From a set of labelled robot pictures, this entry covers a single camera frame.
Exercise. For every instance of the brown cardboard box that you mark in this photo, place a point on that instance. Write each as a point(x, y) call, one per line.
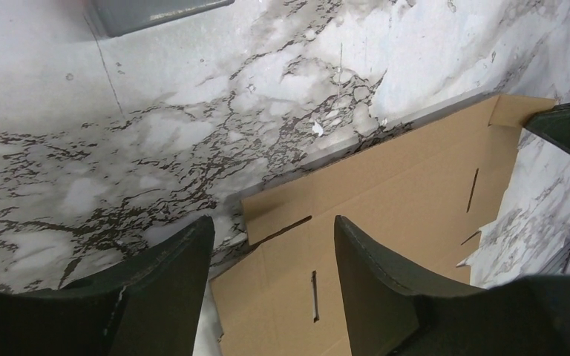
point(424, 194)

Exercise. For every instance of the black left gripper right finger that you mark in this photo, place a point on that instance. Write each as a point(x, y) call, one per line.
point(394, 306)

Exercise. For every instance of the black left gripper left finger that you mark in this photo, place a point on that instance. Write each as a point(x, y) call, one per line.
point(148, 304)

